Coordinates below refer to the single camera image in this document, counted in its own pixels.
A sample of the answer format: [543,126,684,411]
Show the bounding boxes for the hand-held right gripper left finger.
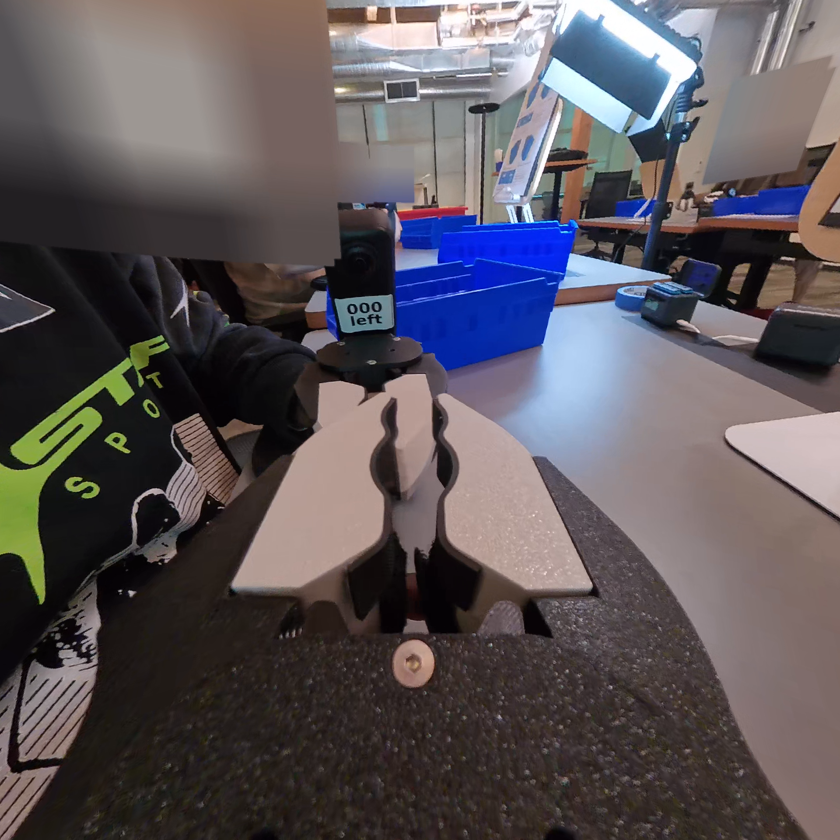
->
[233,392,401,614]

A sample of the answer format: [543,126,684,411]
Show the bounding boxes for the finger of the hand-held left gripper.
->
[381,376,441,501]
[317,378,387,430]

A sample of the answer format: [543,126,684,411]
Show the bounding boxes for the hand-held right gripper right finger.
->
[428,392,594,618]

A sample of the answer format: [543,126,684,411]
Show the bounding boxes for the blue divided plastic bin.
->
[325,258,564,372]

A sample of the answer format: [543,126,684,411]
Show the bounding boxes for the black floor lamp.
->
[468,101,501,227]

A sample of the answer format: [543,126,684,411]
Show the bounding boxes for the standing banner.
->
[491,77,564,206]

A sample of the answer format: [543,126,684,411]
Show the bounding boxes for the wood-edged grey board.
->
[557,255,672,307]

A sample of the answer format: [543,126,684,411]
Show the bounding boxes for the small black and blue device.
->
[640,258,724,330]

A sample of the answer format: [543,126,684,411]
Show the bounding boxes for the sign board on white stand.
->
[725,132,840,521]

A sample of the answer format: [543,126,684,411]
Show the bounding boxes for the wooden office desk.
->
[575,210,804,313]

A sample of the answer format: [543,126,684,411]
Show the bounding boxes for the studio light panel on stand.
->
[537,0,708,240]

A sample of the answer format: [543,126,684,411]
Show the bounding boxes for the black and white printed trousers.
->
[0,418,250,840]

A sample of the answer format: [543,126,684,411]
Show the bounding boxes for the dark grey box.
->
[754,304,840,370]

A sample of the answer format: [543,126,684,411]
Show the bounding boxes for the white cable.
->
[692,327,763,350]

